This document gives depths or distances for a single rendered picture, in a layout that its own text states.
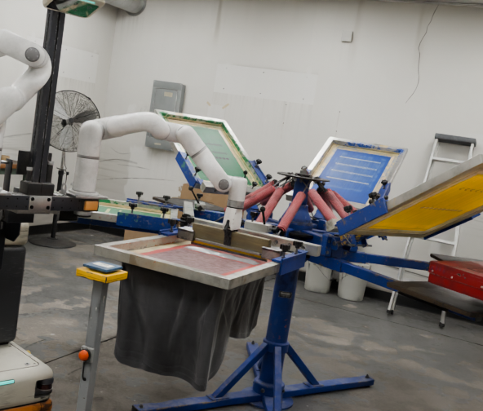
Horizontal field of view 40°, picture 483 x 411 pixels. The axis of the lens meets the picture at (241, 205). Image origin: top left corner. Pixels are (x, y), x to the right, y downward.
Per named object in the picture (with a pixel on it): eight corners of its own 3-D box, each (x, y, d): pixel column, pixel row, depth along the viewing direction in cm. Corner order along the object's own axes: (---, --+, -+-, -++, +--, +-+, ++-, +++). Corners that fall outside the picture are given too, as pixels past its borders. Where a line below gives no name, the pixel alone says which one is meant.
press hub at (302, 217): (285, 420, 363) (327, 174, 348) (222, 399, 379) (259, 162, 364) (308, 399, 399) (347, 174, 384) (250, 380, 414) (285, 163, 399)
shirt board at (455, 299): (526, 329, 284) (530, 310, 283) (468, 333, 260) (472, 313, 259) (317, 254, 391) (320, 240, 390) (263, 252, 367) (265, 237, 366)
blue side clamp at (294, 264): (280, 276, 278) (283, 259, 278) (269, 272, 280) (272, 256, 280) (304, 267, 306) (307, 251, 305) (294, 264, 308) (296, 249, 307)
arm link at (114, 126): (165, 104, 281) (164, 105, 300) (76, 122, 277) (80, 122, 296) (172, 138, 284) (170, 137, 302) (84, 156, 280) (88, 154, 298)
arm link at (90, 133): (75, 156, 280) (80, 118, 279) (78, 155, 293) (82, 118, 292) (98, 160, 282) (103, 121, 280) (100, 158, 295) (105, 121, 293)
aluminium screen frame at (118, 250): (228, 289, 235) (229, 279, 234) (93, 254, 258) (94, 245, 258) (303, 263, 306) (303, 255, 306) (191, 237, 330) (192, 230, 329)
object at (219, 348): (207, 391, 252) (224, 281, 247) (199, 388, 253) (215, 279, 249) (255, 360, 294) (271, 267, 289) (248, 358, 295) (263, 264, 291)
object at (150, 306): (204, 394, 250) (222, 282, 245) (105, 360, 268) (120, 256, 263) (208, 391, 253) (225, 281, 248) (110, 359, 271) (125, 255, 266)
